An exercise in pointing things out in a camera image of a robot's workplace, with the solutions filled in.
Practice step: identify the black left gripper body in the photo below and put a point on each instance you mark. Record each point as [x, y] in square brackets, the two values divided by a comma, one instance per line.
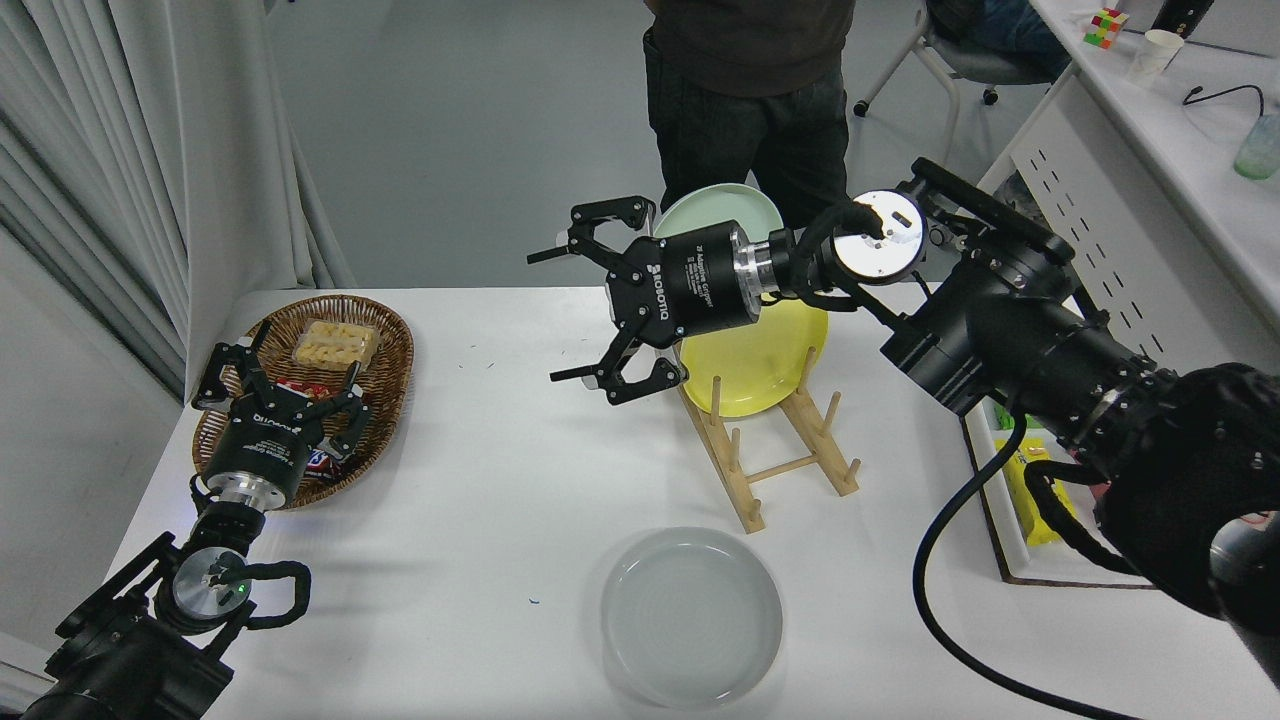
[265, 440]

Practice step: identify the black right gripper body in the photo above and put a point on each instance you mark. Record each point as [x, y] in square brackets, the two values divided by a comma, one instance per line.
[690, 285]

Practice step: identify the grey plate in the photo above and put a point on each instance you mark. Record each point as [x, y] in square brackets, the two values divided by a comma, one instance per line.
[690, 620]

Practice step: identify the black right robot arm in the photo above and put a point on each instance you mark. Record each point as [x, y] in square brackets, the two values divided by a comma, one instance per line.
[1030, 340]

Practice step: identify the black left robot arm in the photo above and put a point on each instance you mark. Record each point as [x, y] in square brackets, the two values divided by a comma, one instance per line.
[130, 660]

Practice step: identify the pale green plate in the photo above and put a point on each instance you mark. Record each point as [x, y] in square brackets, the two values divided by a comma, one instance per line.
[720, 208]

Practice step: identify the yellow plate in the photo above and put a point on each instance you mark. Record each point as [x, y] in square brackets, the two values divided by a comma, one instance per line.
[765, 365]

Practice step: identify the wooden plate rack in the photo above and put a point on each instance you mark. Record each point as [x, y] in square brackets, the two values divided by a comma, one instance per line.
[745, 500]

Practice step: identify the brown wicker basket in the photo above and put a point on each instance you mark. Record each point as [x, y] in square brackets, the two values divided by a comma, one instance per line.
[385, 380]

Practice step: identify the brown and blue snack bar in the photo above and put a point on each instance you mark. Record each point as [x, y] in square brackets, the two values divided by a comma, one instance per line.
[318, 464]

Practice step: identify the red snack bar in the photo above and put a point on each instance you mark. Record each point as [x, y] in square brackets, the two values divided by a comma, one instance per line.
[305, 386]

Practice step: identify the clear pack of biscuits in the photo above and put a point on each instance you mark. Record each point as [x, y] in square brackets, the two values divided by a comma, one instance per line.
[337, 344]

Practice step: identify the standing person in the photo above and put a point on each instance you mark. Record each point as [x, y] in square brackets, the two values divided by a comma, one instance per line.
[750, 100]

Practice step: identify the grey curtain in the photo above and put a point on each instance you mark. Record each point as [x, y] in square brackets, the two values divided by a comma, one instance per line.
[150, 150]

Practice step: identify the green snack pack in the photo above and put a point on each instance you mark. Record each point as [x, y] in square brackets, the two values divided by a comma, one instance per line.
[1005, 418]

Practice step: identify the white wheeled office chair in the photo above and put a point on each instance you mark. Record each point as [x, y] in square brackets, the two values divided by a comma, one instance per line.
[985, 65]

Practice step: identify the white tray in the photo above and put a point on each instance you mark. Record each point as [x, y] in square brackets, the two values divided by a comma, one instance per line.
[1005, 520]

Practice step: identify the seated person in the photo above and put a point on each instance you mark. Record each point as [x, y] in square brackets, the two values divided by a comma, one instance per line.
[990, 25]

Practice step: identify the yellow snack pack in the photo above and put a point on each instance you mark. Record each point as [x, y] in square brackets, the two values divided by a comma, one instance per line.
[1025, 500]

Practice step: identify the white desk with perforated panel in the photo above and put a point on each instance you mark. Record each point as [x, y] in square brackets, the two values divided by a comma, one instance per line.
[1150, 140]

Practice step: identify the colourful puzzle cube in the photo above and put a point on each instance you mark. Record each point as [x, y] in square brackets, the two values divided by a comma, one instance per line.
[1106, 28]

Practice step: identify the white paper cup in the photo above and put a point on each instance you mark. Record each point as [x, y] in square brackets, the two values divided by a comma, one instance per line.
[1155, 58]

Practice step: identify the black box device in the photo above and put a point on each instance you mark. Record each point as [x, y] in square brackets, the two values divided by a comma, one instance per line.
[1182, 16]

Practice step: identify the pale green glass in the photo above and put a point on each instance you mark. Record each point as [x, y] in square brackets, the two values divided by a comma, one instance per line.
[1258, 150]

